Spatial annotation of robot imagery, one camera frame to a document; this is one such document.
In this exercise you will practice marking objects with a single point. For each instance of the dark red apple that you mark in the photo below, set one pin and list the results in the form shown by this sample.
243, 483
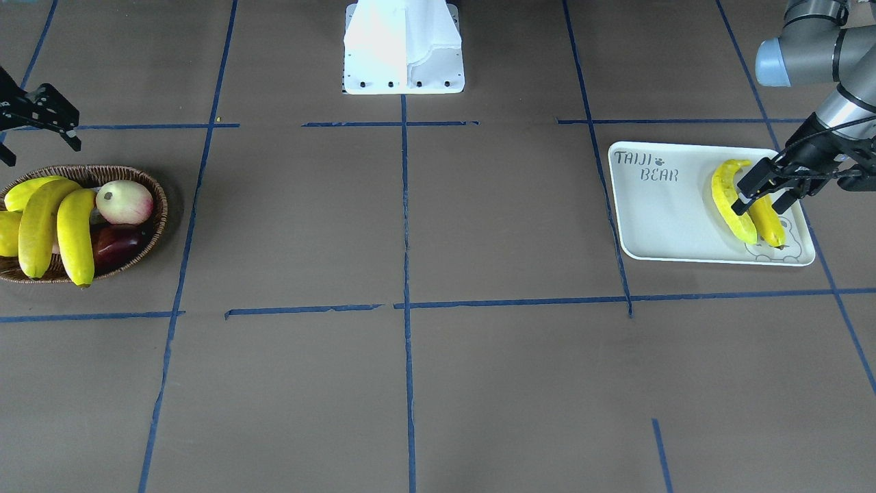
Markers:
116, 245

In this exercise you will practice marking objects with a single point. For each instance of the yellow banana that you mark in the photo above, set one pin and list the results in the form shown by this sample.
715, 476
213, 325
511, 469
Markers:
73, 236
767, 222
724, 196
37, 226

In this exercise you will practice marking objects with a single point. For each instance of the white bear tray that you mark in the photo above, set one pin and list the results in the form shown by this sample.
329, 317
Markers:
665, 210

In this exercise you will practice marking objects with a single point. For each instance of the yellow lemon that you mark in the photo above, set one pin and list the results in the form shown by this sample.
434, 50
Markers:
9, 232

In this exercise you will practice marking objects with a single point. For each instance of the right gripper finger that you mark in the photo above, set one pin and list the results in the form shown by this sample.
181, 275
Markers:
6, 155
46, 108

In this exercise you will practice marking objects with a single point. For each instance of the pale green pink apple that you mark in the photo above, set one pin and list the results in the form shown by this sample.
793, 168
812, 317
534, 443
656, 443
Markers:
124, 202

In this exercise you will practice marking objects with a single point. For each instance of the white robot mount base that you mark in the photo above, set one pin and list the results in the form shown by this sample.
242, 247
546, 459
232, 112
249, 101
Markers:
402, 47

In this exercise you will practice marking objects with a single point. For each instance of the brown wicker basket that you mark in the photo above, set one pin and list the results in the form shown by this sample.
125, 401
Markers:
94, 176

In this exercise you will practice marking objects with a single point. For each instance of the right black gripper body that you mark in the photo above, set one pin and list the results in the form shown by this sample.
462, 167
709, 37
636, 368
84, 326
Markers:
35, 108

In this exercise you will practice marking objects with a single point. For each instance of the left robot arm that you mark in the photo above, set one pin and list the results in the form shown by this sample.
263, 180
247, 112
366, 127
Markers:
816, 46

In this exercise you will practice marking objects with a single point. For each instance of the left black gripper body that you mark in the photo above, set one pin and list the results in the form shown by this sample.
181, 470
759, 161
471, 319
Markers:
816, 142

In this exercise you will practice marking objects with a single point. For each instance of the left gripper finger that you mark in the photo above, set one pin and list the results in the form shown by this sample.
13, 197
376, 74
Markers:
764, 178
789, 198

